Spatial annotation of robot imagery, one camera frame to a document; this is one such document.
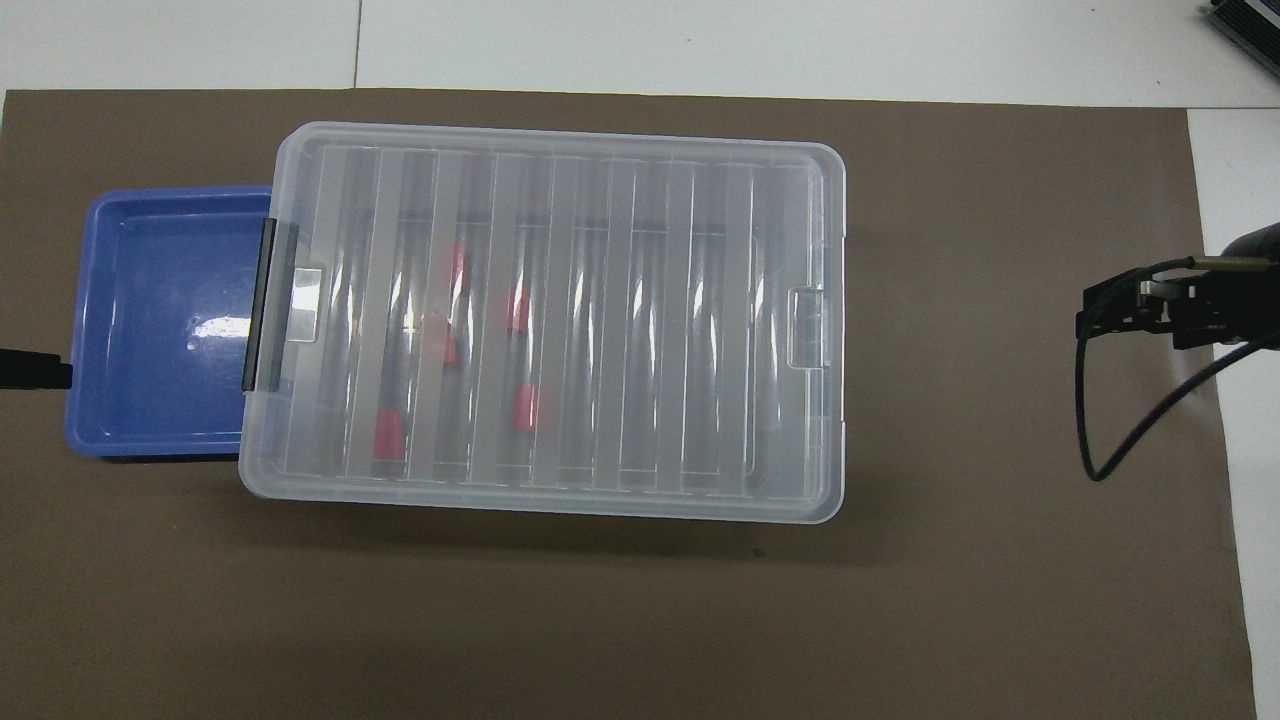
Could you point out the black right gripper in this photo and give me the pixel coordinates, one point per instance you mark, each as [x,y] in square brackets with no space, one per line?
[1255,285]

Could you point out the red toy block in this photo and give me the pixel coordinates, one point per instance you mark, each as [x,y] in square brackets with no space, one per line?
[447,349]
[525,407]
[458,268]
[517,308]
[389,433]

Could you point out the clear plastic storage box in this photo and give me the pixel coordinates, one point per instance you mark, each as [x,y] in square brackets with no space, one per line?
[640,226]

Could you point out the brown table mat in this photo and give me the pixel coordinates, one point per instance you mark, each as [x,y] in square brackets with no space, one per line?
[600,620]

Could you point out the blue plastic tray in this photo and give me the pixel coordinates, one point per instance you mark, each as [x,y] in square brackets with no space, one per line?
[150,300]

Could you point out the clear plastic box lid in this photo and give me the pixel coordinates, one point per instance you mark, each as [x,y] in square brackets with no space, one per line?
[700,180]

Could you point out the grey ribbed metal device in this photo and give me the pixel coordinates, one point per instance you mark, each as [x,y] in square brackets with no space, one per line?
[1255,25]

